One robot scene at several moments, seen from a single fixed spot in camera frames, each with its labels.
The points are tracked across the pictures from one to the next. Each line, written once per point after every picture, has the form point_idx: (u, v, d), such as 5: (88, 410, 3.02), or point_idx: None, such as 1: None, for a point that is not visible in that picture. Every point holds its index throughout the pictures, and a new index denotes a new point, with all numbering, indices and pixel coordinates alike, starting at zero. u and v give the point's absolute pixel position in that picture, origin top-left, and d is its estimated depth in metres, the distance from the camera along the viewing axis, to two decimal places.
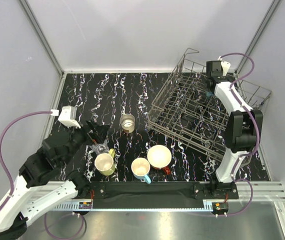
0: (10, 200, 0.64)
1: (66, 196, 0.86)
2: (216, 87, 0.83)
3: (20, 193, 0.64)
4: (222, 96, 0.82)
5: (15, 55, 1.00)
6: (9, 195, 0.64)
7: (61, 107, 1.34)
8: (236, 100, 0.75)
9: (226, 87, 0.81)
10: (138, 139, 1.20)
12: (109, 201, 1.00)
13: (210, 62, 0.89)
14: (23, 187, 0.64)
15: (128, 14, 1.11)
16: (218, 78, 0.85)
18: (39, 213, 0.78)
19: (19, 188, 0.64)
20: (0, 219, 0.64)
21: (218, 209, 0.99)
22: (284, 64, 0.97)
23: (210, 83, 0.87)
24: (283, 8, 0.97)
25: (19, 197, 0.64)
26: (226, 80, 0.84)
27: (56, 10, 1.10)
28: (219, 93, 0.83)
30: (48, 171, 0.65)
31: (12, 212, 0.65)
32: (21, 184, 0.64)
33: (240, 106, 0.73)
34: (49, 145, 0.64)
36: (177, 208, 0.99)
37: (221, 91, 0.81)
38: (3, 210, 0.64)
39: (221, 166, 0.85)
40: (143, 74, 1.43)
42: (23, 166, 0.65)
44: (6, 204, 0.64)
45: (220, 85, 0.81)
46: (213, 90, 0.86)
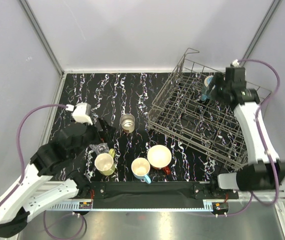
0: (19, 188, 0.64)
1: (68, 194, 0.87)
2: (239, 109, 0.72)
3: (29, 182, 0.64)
4: (241, 123, 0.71)
5: (15, 56, 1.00)
6: (18, 183, 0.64)
7: (61, 107, 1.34)
8: (261, 139, 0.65)
9: (250, 114, 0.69)
10: (137, 139, 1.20)
12: (109, 201, 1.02)
13: (232, 69, 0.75)
14: (34, 176, 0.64)
15: (128, 15, 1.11)
16: (243, 95, 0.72)
18: (40, 208, 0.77)
19: (29, 177, 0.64)
20: (6, 208, 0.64)
21: (218, 209, 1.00)
22: None
23: (231, 98, 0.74)
24: (283, 8, 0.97)
25: (28, 186, 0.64)
26: (250, 98, 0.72)
27: (57, 11, 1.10)
28: (239, 116, 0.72)
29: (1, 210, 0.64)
30: (59, 163, 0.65)
31: (19, 201, 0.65)
32: (32, 172, 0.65)
33: (264, 151, 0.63)
34: (67, 133, 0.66)
36: (177, 208, 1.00)
37: (243, 116, 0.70)
38: (11, 198, 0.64)
39: (225, 179, 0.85)
40: (143, 74, 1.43)
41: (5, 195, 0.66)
42: (36, 155, 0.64)
44: (14, 193, 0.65)
45: (243, 110, 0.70)
46: (234, 107, 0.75)
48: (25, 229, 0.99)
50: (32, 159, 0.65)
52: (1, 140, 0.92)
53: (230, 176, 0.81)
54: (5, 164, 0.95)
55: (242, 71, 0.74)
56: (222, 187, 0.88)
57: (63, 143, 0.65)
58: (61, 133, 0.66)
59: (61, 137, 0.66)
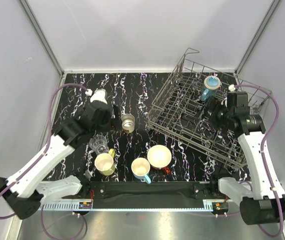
0: (44, 158, 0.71)
1: (73, 187, 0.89)
2: (243, 138, 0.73)
3: (55, 152, 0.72)
4: (246, 153, 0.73)
5: (14, 56, 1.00)
6: (43, 153, 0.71)
7: (61, 107, 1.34)
8: (265, 173, 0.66)
9: (255, 144, 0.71)
10: (137, 139, 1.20)
12: (109, 201, 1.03)
13: (236, 95, 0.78)
14: (59, 146, 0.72)
15: (128, 15, 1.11)
16: (247, 122, 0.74)
18: (51, 194, 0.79)
19: (55, 147, 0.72)
20: (28, 179, 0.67)
21: (218, 209, 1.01)
22: None
23: (235, 125, 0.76)
24: (283, 8, 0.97)
25: (53, 156, 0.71)
26: (255, 125, 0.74)
27: (57, 11, 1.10)
28: (243, 145, 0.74)
29: (22, 182, 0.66)
30: (83, 134, 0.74)
31: (42, 171, 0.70)
32: (56, 143, 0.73)
33: (269, 187, 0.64)
34: (93, 107, 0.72)
36: (177, 208, 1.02)
37: (247, 146, 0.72)
38: (35, 168, 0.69)
39: (227, 188, 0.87)
40: (143, 74, 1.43)
41: (26, 168, 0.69)
42: (60, 127, 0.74)
44: (38, 163, 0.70)
45: (248, 140, 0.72)
46: (238, 134, 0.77)
48: (25, 230, 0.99)
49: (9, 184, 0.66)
50: (58, 130, 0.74)
52: (1, 140, 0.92)
53: (233, 190, 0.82)
54: (5, 164, 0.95)
55: (243, 97, 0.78)
56: (221, 190, 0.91)
57: (88, 116, 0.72)
58: (88, 108, 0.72)
59: (86, 112, 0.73)
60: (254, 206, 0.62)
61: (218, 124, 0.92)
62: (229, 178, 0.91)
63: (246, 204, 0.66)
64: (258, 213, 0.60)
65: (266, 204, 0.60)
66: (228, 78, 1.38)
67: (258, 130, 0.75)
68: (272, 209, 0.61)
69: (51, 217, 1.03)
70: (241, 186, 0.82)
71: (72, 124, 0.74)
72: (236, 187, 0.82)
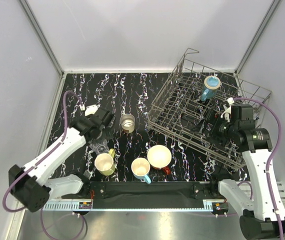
0: (61, 146, 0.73)
1: (75, 184, 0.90)
2: (248, 154, 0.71)
3: (71, 142, 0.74)
4: (250, 170, 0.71)
5: (15, 56, 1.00)
6: (60, 141, 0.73)
7: (61, 107, 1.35)
8: (269, 194, 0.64)
9: (260, 163, 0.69)
10: (137, 139, 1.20)
12: (109, 201, 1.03)
13: (239, 108, 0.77)
14: (75, 136, 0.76)
15: (128, 15, 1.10)
16: (253, 137, 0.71)
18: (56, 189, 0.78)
19: (71, 137, 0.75)
20: (47, 165, 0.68)
21: (218, 209, 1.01)
22: None
23: (241, 139, 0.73)
24: (283, 8, 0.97)
25: (69, 145, 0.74)
26: (261, 141, 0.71)
27: (57, 11, 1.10)
28: (247, 162, 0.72)
29: (40, 167, 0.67)
30: (94, 128, 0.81)
31: (58, 159, 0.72)
32: (73, 134, 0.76)
33: (272, 209, 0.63)
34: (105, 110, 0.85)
36: (177, 208, 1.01)
37: (252, 165, 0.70)
38: (52, 156, 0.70)
39: (227, 194, 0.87)
40: (143, 74, 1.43)
41: (43, 155, 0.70)
42: (74, 121, 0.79)
44: (55, 151, 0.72)
45: (254, 158, 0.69)
46: (243, 149, 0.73)
48: (25, 230, 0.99)
49: (27, 169, 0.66)
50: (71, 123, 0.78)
52: (1, 141, 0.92)
53: (232, 196, 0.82)
54: (5, 165, 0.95)
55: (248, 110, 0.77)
56: (221, 191, 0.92)
57: (99, 115, 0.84)
58: (100, 110, 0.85)
59: (99, 112, 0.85)
60: (255, 226, 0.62)
61: (219, 138, 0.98)
62: (227, 180, 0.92)
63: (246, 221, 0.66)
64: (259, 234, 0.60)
65: (267, 226, 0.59)
66: (228, 78, 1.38)
67: (264, 147, 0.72)
68: (273, 231, 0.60)
69: (51, 217, 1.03)
70: (242, 194, 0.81)
71: (84, 120, 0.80)
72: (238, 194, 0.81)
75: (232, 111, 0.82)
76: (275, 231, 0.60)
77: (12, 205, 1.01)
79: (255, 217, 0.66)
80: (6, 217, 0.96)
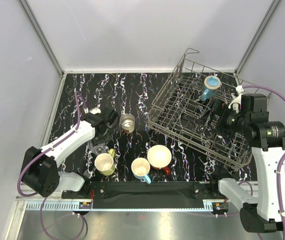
0: (75, 134, 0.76)
1: (78, 180, 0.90)
2: (259, 153, 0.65)
3: (84, 131, 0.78)
4: (259, 168, 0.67)
5: (15, 56, 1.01)
6: (74, 130, 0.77)
7: (61, 107, 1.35)
8: (277, 195, 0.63)
9: (272, 163, 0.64)
10: (137, 139, 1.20)
12: (109, 201, 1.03)
13: (253, 98, 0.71)
14: (87, 127, 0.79)
15: (128, 15, 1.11)
16: (267, 133, 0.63)
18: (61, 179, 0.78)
19: (83, 127, 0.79)
20: (63, 148, 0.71)
21: (218, 209, 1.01)
22: None
23: (253, 134, 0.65)
24: (283, 8, 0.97)
25: (82, 134, 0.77)
26: (276, 136, 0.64)
27: (57, 11, 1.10)
28: (257, 158, 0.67)
29: (57, 149, 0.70)
30: (102, 123, 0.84)
31: (72, 146, 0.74)
32: (84, 126, 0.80)
33: (277, 210, 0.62)
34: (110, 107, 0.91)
36: (177, 208, 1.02)
37: (262, 163, 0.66)
38: (67, 141, 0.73)
39: (227, 191, 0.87)
40: (143, 74, 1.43)
41: (58, 140, 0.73)
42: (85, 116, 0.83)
44: (69, 137, 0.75)
45: (266, 157, 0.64)
46: (255, 145, 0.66)
48: (25, 230, 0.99)
49: (44, 150, 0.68)
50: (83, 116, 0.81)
52: (1, 141, 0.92)
53: (232, 193, 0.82)
54: (5, 165, 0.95)
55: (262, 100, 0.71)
56: (221, 191, 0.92)
57: (106, 114, 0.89)
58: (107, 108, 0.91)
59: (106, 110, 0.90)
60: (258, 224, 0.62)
61: (226, 130, 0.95)
62: (229, 180, 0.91)
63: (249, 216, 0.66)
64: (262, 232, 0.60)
65: (270, 227, 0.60)
66: (228, 78, 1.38)
67: (278, 144, 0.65)
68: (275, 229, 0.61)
69: (50, 217, 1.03)
70: (243, 191, 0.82)
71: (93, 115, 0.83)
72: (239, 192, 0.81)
75: (243, 101, 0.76)
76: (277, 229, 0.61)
77: (12, 205, 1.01)
79: (257, 213, 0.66)
80: (5, 218, 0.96)
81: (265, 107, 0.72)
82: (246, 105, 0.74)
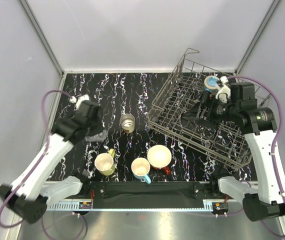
0: (46, 158, 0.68)
1: (74, 186, 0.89)
2: (252, 138, 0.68)
3: (54, 152, 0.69)
4: (254, 154, 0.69)
5: (15, 56, 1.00)
6: (43, 153, 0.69)
7: (61, 107, 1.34)
8: (275, 176, 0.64)
9: (265, 145, 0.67)
10: (137, 139, 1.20)
12: (109, 201, 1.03)
13: (241, 87, 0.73)
14: (58, 145, 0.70)
15: (128, 15, 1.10)
16: (257, 118, 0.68)
18: (54, 195, 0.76)
19: (54, 146, 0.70)
20: (34, 181, 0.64)
21: (218, 209, 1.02)
22: None
23: (244, 122, 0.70)
24: (283, 8, 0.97)
25: (53, 156, 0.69)
26: (266, 121, 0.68)
27: (56, 11, 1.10)
28: (251, 144, 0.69)
29: (28, 184, 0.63)
30: (79, 129, 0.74)
31: (45, 171, 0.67)
32: (55, 142, 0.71)
33: (278, 192, 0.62)
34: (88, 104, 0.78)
36: (177, 208, 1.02)
37: (256, 147, 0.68)
38: (38, 169, 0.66)
39: (227, 187, 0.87)
40: (143, 74, 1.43)
41: (29, 170, 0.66)
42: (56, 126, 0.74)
44: (40, 163, 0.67)
45: (258, 140, 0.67)
46: (247, 131, 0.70)
48: (25, 230, 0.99)
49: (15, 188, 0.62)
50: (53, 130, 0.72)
52: (1, 142, 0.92)
53: (233, 188, 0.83)
54: (5, 165, 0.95)
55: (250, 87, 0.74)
56: (222, 190, 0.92)
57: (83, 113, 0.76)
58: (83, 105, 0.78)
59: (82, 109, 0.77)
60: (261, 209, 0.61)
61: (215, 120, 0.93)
62: (229, 178, 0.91)
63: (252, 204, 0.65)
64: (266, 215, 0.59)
65: (274, 209, 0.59)
66: (228, 78, 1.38)
67: (268, 128, 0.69)
68: (279, 212, 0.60)
69: (51, 217, 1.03)
70: (242, 185, 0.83)
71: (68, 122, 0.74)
72: (237, 185, 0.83)
75: (232, 90, 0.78)
76: (280, 212, 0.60)
77: None
79: (259, 199, 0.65)
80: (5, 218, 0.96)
81: (253, 96, 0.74)
82: (234, 94, 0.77)
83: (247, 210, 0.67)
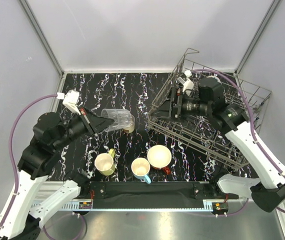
0: (19, 198, 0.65)
1: (72, 192, 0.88)
2: (233, 135, 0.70)
3: (26, 188, 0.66)
4: (241, 148, 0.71)
5: (15, 56, 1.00)
6: (14, 193, 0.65)
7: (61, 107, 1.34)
8: (268, 161, 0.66)
9: (247, 136, 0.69)
10: (137, 139, 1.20)
12: (109, 201, 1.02)
13: (211, 89, 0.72)
14: (28, 181, 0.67)
15: (128, 15, 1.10)
16: (229, 116, 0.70)
18: (48, 212, 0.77)
19: (24, 183, 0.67)
20: (12, 221, 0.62)
21: (218, 209, 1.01)
22: None
23: (220, 123, 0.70)
24: (283, 8, 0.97)
25: (26, 192, 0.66)
26: (238, 116, 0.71)
27: (56, 11, 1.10)
28: (235, 141, 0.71)
29: (7, 226, 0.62)
30: (49, 159, 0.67)
31: (23, 209, 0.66)
32: (25, 179, 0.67)
33: (278, 173, 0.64)
34: (42, 129, 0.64)
36: (177, 208, 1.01)
37: (240, 141, 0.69)
38: (14, 209, 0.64)
39: (229, 185, 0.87)
40: (143, 74, 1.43)
41: (5, 211, 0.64)
42: (22, 159, 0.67)
44: (14, 203, 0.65)
45: (239, 134, 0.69)
46: (223, 130, 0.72)
48: None
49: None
50: (21, 165, 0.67)
52: (1, 141, 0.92)
53: (235, 184, 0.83)
54: (5, 165, 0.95)
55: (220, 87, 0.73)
56: (225, 190, 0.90)
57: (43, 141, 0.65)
58: (37, 130, 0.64)
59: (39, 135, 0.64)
60: (271, 197, 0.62)
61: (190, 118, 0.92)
62: (223, 176, 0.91)
63: (259, 195, 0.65)
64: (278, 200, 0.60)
65: (283, 191, 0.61)
66: (228, 78, 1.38)
67: (242, 121, 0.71)
68: None
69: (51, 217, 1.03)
70: (242, 178, 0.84)
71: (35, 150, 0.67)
72: (239, 180, 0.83)
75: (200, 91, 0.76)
76: None
77: None
79: (266, 188, 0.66)
80: None
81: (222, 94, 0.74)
82: (204, 95, 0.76)
83: (257, 200, 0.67)
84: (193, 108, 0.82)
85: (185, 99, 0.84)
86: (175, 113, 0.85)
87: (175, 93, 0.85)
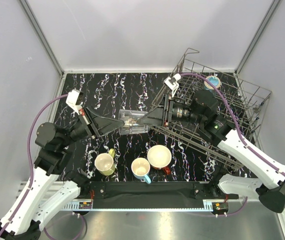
0: (32, 193, 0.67)
1: (72, 193, 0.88)
2: (224, 144, 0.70)
3: (40, 184, 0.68)
4: (234, 155, 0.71)
5: (15, 56, 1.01)
6: (28, 188, 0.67)
7: (61, 107, 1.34)
8: (263, 162, 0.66)
9: (237, 143, 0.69)
10: (137, 139, 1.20)
12: (109, 201, 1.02)
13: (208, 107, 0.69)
14: (43, 178, 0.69)
15: (127, 14, 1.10)
16: (215, 128, 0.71)
18: (48, 215, 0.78)
19: (39, 179, 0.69)
20: (21, 216, 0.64)
21: (218, 209, 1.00)
22: None
23: (209, 137, 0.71)
24: (283, 7, 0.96)
25: (39, 188, 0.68)
26: (224, 127, 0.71)
27: (56, 11, 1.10)
28: (227, 150, 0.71)
29: (15, 221, 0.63)
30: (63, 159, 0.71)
31: (32, 206, 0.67)
32: (39, 175, 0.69)
33: (275, 172, 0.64)
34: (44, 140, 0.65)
36: (177, 208, 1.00)
37: (232, 149, 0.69)
38: (24, 205, 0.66)
39: (231, 187, 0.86)
40: (143, 74, 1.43)
41: (15, 206, 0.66)
42: (39, 157, 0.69)
44: (26, 199, 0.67)
45: (228, 142, 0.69)
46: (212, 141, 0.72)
48: None
49: (4, 225, 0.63)
50: (38, 161, 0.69)
52: (1, 141, 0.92)
53: (237, 187, 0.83)
54: (5, 165, 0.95)
55: (211, 101, 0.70)
56: (227, 191, 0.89)
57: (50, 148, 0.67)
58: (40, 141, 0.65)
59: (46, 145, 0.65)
60: (277, 196, 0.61)
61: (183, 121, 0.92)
62: (223, 178, 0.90)
63: (266, 197, 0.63)
64: (284, 198, 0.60)
65: None
66: (228, 78, 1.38)
67: (229, 129, 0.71)
68: None
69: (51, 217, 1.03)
70: (243, 179, 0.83)
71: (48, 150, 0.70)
72: (241, 183, 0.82)
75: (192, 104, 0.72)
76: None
77: None
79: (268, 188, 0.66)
80: None
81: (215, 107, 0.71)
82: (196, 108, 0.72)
83: (265, 203, 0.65)
84: (183, 115, 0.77)
85: (174, 104, 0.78)
86: (165, 120, 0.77)
87: (167, 98, 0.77)
